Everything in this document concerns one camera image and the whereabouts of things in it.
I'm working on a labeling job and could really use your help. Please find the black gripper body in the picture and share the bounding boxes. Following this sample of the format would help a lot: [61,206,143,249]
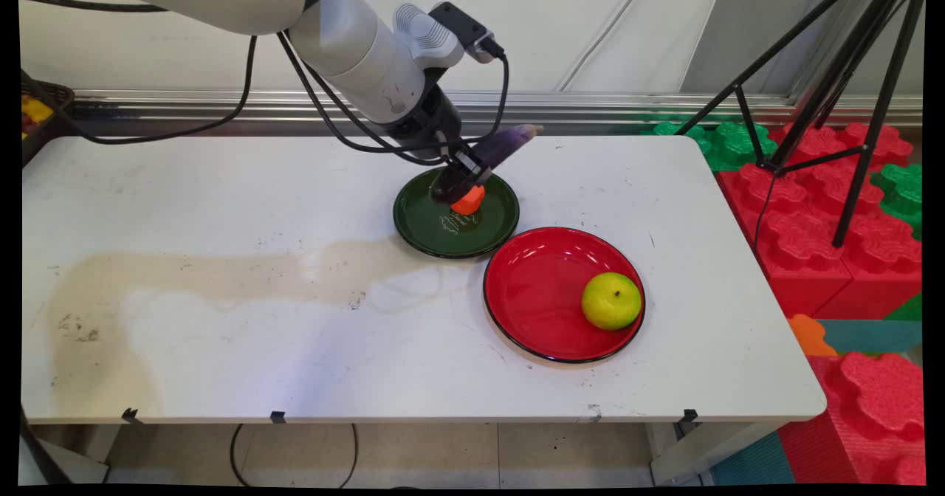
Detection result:
[384,85,473,172]

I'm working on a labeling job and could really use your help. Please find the purple toy eggplant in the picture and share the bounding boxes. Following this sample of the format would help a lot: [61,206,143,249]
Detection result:
[430,123,546,206]

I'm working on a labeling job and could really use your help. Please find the orange toy vegetable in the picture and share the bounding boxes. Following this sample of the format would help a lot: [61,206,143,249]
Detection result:
[450,183,487,217]

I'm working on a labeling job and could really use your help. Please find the dark green plate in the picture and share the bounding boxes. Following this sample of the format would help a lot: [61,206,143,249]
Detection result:
[393,166,520,261]

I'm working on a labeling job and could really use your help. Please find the red plate black rim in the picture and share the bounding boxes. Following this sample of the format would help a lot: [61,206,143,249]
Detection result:
[483,226,647,365]

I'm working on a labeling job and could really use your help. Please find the yellow-green toy apple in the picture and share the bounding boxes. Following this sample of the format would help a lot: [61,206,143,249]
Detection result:
[580,271,644,332]

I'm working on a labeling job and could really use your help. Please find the wide green foam block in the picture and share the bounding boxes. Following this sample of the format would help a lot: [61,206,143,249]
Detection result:
[639,119,780,173]

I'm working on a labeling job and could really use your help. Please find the large red foam block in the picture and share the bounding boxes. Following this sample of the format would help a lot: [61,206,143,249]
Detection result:
[716,122,924,321]

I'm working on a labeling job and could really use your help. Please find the white table leg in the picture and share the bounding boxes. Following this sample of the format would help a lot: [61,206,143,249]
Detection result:
[648,421,785,486]

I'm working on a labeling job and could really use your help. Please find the orange foam block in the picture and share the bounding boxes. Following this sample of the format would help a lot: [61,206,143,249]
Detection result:
[786,313,839,359]

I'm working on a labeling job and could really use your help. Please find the dark woven basket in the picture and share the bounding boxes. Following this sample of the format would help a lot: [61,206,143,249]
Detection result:
[20,69,76,168]

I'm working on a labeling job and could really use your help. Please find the yellow toy in basket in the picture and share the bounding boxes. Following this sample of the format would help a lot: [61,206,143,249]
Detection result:
[21,93,57,141]

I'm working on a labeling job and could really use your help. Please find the black tripod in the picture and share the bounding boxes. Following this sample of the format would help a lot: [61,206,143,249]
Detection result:
[675,0,928,250]

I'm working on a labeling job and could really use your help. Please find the small green foam block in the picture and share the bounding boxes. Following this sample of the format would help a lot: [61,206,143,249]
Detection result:
[870,162,924,242]

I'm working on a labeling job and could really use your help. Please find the teal foam mat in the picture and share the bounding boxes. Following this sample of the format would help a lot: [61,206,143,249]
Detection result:
[815,318,924,357]

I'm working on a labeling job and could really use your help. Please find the red foam block tall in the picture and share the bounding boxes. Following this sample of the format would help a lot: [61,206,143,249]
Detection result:
[775,351,928,486]

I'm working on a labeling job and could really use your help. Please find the grey table leg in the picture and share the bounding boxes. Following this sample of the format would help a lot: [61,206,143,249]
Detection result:
[18,407,123,486]

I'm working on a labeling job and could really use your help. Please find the black camera cable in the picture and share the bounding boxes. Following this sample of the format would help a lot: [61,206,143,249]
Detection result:
[276,30,512,168]

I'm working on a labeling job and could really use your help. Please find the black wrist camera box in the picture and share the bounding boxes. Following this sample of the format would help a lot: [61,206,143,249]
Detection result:
[427,1,507,66]

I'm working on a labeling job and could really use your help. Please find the aluminium wall rail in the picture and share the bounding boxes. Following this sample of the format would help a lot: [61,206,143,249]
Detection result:
[70,89,924,129]

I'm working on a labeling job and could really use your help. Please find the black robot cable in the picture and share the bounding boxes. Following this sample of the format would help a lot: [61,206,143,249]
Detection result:
[18,0,259,146]

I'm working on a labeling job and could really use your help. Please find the black floor cable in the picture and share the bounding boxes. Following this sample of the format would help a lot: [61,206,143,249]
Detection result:
[229,423,360,489]

